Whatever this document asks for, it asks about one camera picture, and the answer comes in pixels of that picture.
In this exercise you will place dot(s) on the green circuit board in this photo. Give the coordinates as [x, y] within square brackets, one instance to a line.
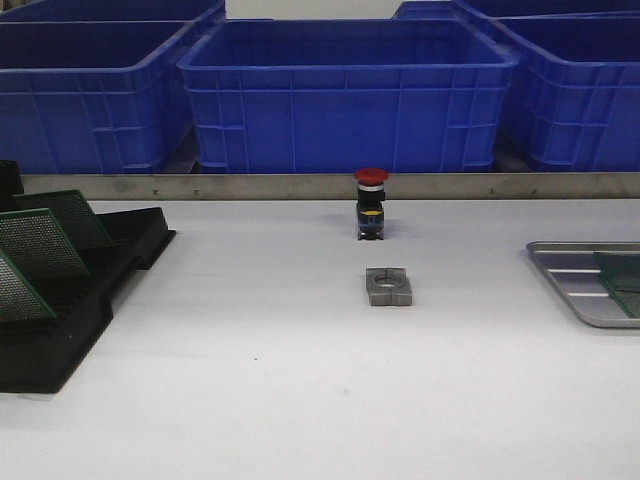
[35, 242]
[74, 214]
[619, 271]
[20, 301]

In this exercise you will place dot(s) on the green circuit board rearmost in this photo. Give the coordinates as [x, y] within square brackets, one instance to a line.
[628, 301]

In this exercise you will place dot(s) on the silver metal tray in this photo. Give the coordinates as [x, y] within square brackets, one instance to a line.
[572, 270]

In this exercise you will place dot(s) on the black slotted board rack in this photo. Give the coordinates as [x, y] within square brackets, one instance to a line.
[39, 356]

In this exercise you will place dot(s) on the green circuit board front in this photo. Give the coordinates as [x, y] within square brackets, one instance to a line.
[20, 301]

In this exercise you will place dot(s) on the red emergency stop button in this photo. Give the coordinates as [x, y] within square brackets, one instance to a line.
[369, 207]

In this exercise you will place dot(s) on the grey metal clamp block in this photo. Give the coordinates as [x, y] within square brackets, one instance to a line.
[388, 286]

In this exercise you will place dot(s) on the blue plastic bin centre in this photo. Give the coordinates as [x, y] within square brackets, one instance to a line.
[334, 96]

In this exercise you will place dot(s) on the blue plastic bin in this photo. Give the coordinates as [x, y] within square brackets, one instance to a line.
[334, 96]
[93, 97]
[573, 101]

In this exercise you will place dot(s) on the blue bin back right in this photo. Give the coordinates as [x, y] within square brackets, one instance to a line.
[499, 9]

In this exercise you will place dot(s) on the blue plastic bin left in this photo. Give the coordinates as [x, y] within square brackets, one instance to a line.
[93, 97]

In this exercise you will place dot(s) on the blue plastic bin right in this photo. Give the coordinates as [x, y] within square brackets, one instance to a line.
[573, 101]

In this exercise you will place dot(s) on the blue bin back left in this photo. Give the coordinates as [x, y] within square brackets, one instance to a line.
[72, 11]

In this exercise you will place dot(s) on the metal table edge rail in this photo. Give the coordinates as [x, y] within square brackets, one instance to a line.
[417, 186]

